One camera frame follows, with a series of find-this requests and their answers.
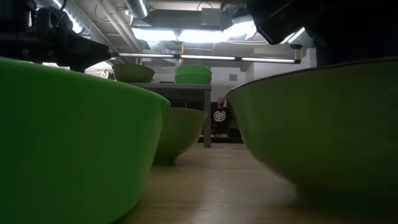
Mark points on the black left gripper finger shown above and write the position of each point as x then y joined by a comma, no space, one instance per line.
93,53

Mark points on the floral print mini bowl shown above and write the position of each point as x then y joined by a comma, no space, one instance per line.
311,124

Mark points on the olive green bowl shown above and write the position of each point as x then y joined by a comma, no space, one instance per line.
180,133

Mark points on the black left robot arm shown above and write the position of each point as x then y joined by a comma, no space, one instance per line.
15,40

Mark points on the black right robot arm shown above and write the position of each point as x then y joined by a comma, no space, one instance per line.
357,31

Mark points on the long light bar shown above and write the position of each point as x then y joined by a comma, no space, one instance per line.
205,58

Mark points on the grey perforated metal shelf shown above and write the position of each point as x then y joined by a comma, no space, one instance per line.
174,87

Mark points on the person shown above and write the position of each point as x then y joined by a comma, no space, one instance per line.
219,116

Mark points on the black security camera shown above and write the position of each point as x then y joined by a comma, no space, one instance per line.
295,46

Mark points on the grey wall vent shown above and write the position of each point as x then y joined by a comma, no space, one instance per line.
233,77

